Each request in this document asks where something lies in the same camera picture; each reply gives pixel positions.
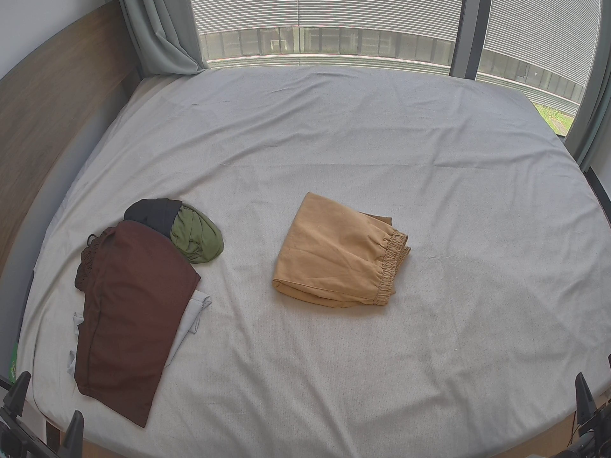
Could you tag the grey-green curtain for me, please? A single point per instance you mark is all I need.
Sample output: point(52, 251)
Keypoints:
point(596, 112)
point(152, 26)

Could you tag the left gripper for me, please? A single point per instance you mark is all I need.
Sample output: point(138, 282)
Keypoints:
point(14, 437)

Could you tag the pale blue garment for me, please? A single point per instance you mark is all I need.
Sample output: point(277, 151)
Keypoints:
point(191, 317)

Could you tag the tan shorts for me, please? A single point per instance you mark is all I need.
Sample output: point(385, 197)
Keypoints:
point(334, 255)

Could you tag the black garment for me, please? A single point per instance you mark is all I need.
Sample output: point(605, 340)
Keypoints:
point(148, 215)

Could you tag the green garment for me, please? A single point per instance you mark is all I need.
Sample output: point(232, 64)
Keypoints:
point(195, 232)

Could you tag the brown garment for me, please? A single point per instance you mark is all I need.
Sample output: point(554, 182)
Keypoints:
point(129, 327)

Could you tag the window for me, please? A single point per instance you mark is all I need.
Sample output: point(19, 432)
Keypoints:
point(334, 7)

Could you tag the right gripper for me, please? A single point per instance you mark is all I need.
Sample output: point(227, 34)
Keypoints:
point(600, 418)

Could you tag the bed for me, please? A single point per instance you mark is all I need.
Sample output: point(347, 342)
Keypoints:
point(358, 136)

